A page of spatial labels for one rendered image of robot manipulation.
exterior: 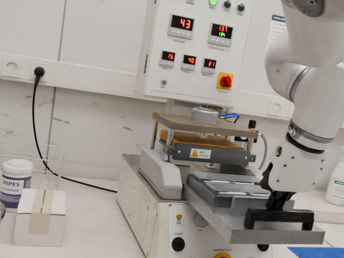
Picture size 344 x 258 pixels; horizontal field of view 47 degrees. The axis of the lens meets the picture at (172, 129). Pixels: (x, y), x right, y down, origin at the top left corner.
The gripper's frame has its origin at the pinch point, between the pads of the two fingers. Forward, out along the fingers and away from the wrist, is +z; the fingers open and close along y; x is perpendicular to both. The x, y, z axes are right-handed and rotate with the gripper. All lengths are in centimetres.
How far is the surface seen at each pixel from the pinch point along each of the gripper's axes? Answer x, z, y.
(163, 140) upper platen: 44.7, 14.0, -9.9
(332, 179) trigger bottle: 58, 33, 76
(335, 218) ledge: 43, 41, 70
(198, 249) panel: 9.6, 23.4, -6.6
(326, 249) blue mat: 21, 35, 47
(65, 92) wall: 95, 26, -37
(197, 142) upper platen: 33.6, 7.2, -4.3
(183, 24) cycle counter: 64, -17, -7
